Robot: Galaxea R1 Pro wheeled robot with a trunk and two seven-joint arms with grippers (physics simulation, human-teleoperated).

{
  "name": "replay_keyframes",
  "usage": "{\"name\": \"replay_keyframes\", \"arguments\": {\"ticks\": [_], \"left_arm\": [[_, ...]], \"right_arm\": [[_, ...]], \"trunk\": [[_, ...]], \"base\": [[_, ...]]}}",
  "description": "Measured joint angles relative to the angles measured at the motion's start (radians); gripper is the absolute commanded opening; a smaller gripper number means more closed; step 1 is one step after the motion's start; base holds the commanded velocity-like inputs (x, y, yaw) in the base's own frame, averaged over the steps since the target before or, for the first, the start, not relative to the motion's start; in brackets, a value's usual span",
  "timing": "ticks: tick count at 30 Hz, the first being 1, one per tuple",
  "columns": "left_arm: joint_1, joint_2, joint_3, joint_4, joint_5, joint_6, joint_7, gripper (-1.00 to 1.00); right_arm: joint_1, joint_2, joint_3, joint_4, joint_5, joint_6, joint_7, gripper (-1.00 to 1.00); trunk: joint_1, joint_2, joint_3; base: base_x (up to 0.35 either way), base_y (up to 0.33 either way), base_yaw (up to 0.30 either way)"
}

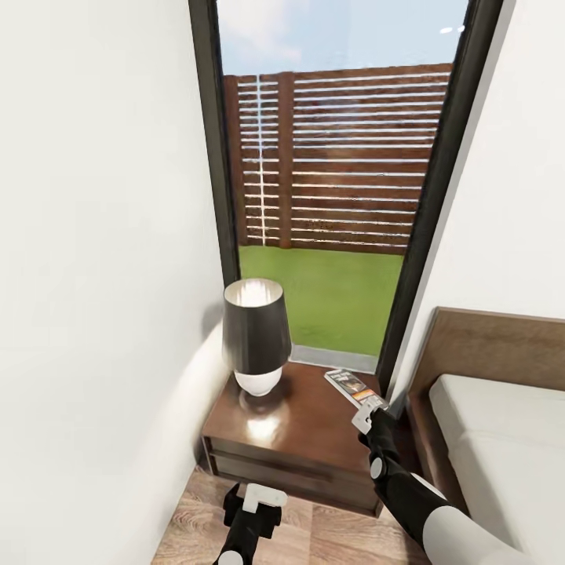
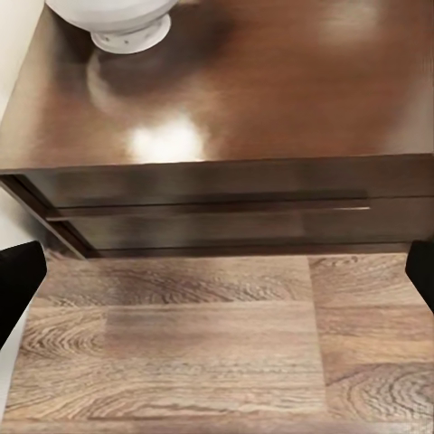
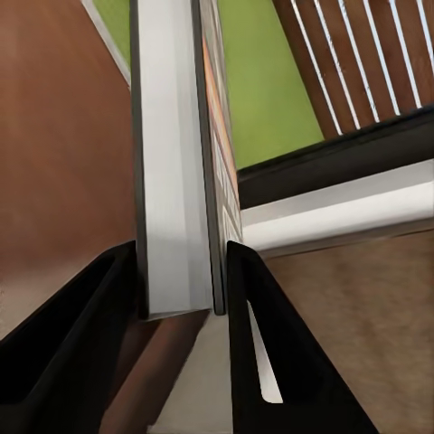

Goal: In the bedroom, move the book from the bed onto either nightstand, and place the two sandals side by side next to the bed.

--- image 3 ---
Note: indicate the bed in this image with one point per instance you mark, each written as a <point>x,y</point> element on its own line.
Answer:
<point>366,296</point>

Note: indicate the fixed window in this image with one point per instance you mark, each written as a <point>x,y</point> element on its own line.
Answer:
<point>321,92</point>

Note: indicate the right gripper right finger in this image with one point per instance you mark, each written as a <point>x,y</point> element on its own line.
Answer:
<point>316,400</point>

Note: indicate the nightstand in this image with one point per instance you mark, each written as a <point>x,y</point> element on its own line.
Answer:
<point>66,152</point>

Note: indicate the hardback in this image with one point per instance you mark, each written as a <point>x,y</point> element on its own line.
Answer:
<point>185,183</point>

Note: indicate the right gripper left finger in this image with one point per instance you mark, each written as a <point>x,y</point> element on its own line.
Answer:
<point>57,366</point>

